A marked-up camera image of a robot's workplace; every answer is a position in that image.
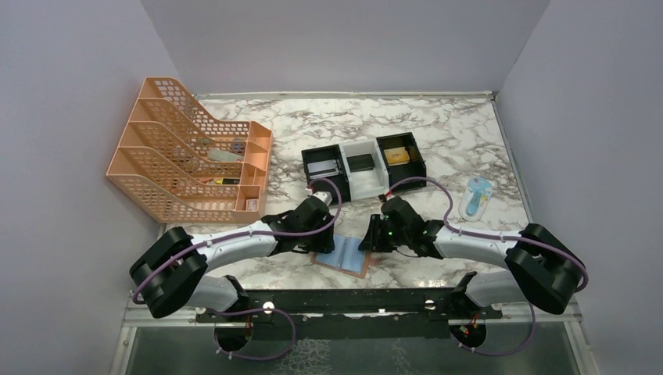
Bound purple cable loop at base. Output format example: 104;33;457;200
213;309;296;362

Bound black right sorting tray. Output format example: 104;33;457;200
376;132;428;192

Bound silver card in tray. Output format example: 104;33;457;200
306;159;339;179

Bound white middle sorting tray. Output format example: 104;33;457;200
339;138;389;201

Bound black sorting tray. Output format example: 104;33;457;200
301;145;351;203
376;132;428;192

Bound yellow marker in rack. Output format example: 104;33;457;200
199;178;240;185

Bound brown leather card holder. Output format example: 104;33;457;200
311;234;371;279

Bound black card in tray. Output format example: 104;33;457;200
346;154;375;173

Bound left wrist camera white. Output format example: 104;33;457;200
310;191;333;206

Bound blue packaged item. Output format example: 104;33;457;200
458;176;494;222

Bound gold card in tray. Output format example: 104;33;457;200
384;147;410;166

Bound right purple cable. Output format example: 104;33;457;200
378;176;590;294

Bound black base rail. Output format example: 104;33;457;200
195;287;502;341

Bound grey item in rack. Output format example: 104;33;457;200
207;149;237;163

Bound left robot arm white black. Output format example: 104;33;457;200
129;191;335;319

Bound black left sorting tray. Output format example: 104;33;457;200
301;145;351;203

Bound orange plastic file rack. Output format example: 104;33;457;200
106;77;274;223

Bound small box in rack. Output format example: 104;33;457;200
245;199;259;211

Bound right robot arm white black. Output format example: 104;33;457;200
359;197;586;316

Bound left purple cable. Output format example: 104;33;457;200
131;177;343;305

